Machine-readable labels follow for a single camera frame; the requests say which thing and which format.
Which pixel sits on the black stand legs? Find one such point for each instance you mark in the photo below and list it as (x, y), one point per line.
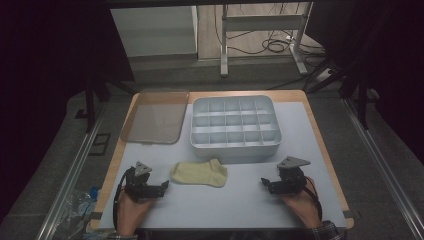
(91, 96)

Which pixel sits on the black tape strip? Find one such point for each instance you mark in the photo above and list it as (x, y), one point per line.
(348, 214)
(95, 215)

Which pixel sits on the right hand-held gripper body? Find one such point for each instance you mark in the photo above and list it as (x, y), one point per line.
(290, 181)

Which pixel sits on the person's left hand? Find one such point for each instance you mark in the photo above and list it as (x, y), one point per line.
(131, 213)

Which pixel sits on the clear plastic bag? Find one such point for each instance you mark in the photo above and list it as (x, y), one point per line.
(78, 210)

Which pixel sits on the white table mat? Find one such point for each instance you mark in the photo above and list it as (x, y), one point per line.
(233, 206)

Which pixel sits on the white divided storage box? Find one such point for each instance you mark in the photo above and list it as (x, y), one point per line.
(235, 128)

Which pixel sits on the aluminium rail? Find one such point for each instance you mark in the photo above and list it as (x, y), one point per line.
(383, 166)
(71, 180)

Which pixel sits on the person's right hand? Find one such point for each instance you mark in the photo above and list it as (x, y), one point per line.
(305, 206)

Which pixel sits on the white power strip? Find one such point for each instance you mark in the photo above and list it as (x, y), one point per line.
(323, 75)

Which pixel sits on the white cabinet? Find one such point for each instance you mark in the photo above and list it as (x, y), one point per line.
(153, 31)

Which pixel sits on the dark curtain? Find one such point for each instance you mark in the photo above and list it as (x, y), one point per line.
(50, 50)
(396, 66)

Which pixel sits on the pale yellow sock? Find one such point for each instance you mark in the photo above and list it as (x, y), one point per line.
(200, 173)

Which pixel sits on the white metal desk frame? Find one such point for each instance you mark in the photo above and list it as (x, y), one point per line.
(263, 22)

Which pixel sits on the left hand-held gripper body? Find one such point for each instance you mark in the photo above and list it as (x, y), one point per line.
(140, 190)

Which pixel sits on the clear plastic box lid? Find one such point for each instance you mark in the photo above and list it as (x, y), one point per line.
(155, 116)

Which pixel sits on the black tripod legs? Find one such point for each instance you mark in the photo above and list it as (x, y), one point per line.
(336, 75)

